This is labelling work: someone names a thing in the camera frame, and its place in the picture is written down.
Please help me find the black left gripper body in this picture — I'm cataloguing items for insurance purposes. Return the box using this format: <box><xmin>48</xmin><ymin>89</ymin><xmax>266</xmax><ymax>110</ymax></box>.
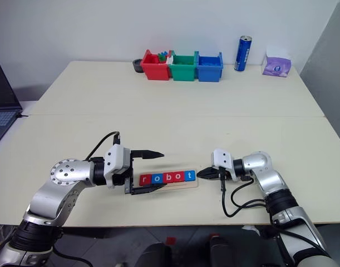
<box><xmin>112</xmin><ymin>151</ymin><xmax>135</xmax><ymax>188</ymax></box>

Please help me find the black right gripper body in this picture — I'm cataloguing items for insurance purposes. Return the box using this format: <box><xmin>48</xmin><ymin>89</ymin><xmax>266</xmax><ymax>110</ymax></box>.
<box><xmin>220</xmin><ymin>166</ymin><xmax>233</xmax><ymax>182</ymax></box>

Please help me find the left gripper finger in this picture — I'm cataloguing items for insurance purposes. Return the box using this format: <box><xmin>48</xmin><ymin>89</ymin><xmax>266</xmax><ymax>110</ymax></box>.
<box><xmin>134</xmin><ymin>149</ymin><xmax>165</xmax><ymax>161</ymax></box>
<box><xmin>124</xmin><ymin>179</ymin><xmax>162</xmax><ymax>196</ymax></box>

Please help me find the wooden letter tray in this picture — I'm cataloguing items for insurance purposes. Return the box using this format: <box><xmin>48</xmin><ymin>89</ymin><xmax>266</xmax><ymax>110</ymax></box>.
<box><xmin>134</xmin><ymin>169</ymin><xmax>200</xmax><ymax>190</ymax></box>

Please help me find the dark rounded shape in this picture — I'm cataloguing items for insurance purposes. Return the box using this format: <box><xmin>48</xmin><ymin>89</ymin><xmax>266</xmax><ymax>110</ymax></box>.
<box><xmin>208</xmin><ymin>235</ymin><xmax>238</xmax><ymax>267</ymax></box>
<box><xmin>141</xmin><ymin>241</ymin><xmax>174</xmax><ymax>267</ymax></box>

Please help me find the red plastic bin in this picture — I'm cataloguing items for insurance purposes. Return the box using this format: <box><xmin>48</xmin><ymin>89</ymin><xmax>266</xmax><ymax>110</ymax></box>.
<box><xmin>140</xmin><ymin>49</ymin><xmax>172</xmax><ymax>82</ymax></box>

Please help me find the green plastic bin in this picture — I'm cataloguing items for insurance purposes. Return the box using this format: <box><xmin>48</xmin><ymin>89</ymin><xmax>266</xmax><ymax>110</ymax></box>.
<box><xmin>167</xmin><ymin>50</ymin><xmax>199</xmax><ymax>82</ymax></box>

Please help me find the black round holder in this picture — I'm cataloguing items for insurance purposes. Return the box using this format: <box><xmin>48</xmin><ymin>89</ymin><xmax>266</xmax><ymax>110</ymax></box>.
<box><xmin>132</xmin><ymin>58</ymin><xmax>144</xmax><ymax>74</ymax></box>

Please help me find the blue plastic bin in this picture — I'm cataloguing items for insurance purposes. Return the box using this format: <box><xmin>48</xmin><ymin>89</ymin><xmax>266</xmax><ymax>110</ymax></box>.
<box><xmin>195</xmin><ymin>51</ymin><xmax>224</xmax><ymax>83</ymax></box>

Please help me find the purple tissue pack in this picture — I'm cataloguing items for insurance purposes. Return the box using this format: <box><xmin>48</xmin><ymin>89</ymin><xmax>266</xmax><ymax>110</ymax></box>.
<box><xmin>262</xmin><ymin>48</ymin><xmax>293</xmax><ymax>78</ymax></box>

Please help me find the blue drink can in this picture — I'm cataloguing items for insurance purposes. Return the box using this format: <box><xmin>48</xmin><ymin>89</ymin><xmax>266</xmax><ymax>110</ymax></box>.
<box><xmin>234</xmin><ymin>34</ymin><xmax>253</xmax><ymax>72</ymax></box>

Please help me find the dark laptop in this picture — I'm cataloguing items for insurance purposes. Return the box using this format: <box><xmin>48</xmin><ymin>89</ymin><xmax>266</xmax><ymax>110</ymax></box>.
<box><xmin>0</xmin><ymin>61</ymin><xmax>24</xmax><ymax>147</ymax></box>

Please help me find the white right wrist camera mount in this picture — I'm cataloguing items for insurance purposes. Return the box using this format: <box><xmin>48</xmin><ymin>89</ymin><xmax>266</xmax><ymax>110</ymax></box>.
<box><xmin>210</xmin><ymin>148</ymin><xmax>235</xmax><ymax>182</ymax></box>

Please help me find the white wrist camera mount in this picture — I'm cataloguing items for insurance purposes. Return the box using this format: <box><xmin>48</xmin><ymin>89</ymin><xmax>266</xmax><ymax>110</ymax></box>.
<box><xmin>210</xmin><ymin>148</ymin><xmax>235</xmax><ymax>182</ymax></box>
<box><xmin>103</xmin><ymin>144</ymin><xmax>131</xmax><ymax>190</ymax></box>

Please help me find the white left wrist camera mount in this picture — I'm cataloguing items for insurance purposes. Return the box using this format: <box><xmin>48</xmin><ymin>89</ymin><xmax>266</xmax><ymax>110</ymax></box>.
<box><xmin>103</xmin><ymin>144</ymin><xmax>131</xmax><ymax>190</ymax></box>

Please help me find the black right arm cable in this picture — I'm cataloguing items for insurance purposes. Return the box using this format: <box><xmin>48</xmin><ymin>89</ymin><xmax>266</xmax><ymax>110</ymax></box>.
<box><xmin>220</xmin><ymin>166</ymin><xmax>268</xmax><ymax>219</ymax></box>

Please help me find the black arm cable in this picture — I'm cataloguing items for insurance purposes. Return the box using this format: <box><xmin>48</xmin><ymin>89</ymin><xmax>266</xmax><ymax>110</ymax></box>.
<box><xmin>220</xmin><ymin>166</ymin><xmax>268</xmax><ymax>219</ymax></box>
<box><xmin>84</xmin><ymin>130</ymin><xmax>122</xmax><ymax>162</ymax></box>

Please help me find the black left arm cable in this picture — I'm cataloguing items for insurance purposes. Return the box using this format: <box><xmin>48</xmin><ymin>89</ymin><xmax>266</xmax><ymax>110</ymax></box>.
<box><xmin>84</xmin><ymin>130</ymin><xmax>122</xmax><ymax>162</ymax></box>

